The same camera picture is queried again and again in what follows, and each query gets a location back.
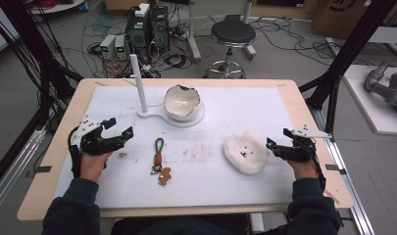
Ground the cardboard box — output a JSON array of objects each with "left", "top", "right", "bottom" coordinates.
[{"left": 311, "top": 0, "right": 397, "bottom": 41}]

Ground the white eggshell-shaped bowl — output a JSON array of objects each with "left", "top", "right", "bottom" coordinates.
[{"left": 164, "top": 83, "right": 202, "bottom": 122}]

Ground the white plush bear pouch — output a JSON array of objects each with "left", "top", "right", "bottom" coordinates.
[{"left": 223, "top": 131, "right": 272, "bottom": 176}]

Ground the gingerbread man keychain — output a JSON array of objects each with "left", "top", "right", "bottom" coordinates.
[{"left": 149, "top": 137, "right": 173, "bottom": 187}]

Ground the aluminium rail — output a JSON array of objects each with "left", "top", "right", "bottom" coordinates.
[
  {"left": 0, "top": 126, "right": 47, "bottom": 218},
  {"left": 309, "top": 106, "right": 376, "bottom": 235}
]

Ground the white desk leg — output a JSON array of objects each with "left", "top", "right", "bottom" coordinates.
[
  {"left": 242, "top": 0, "right": 258, "bottom": 62},
  {"left": 185, "top": 0, "right": 203, "bottom": 64}
]

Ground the person's right hand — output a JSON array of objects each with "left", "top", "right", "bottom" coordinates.
[{"left": 285, "top": 159, "right": 320, "bottom": 180}]

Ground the black frame post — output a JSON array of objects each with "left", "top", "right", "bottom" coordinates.
[
  {"left": 298, "top": 0, "right": 397, "bottom": 135},
  {"left": 0, "top": 0, "right": 84, "bottom": 131}
]

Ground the black round stool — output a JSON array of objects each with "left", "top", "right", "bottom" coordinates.
[{"left": 203, "top": 20, "right": 257, "bottom": 80}]

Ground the person's torso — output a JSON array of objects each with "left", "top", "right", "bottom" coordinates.
[{"left": 111, "top": 214, "right": 253, "bottom": 235}]

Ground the black computer tower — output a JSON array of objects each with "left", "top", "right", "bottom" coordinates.
[
  {"left": 124, "top": 11, "right": 151, "bottom": 64},
  {"left": 149, "top": 4, "right": 171, "bottom": 55}
]

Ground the white stand with pole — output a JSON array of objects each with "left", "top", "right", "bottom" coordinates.
[{"left": 129, "top": 53, "right": 206, "bottom": 128}]

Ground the white floor board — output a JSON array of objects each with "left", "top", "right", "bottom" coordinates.
[{"left": 342, "top": 64, "right": 397, "bottom": 137}]

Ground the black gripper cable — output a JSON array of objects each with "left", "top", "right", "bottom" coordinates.
[{"left": 67, "top": 126, "right": 82, "bottom": 179}]

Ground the grey power supply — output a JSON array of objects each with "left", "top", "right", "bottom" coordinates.
[
  {"left": 99, "top": 33, "right": 118, "bottom": 61},
  {"left": 114, "top": 34, "right": 130, "bottom": 61}
]

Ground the white table mat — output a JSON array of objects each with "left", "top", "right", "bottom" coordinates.
[{"left": 53, "top": 85, "right": 297, "bottom": 210}]

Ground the wooden table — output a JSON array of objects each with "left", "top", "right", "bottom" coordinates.
[{"left": 17, "top": 77, "right": 355, "bottom": 222}]

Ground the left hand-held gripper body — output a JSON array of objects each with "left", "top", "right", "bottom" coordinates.
[{"left": 71, "top": 116, "right": 126, "bottom": 156}]

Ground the person's left hand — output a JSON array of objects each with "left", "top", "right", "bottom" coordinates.
[{"left": 79, "top": 151, "right": 113, "bottom": 182}]

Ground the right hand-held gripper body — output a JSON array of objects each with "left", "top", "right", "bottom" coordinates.
[{"left": 274, "top": 124, "right": 332, "bottom": 164}]

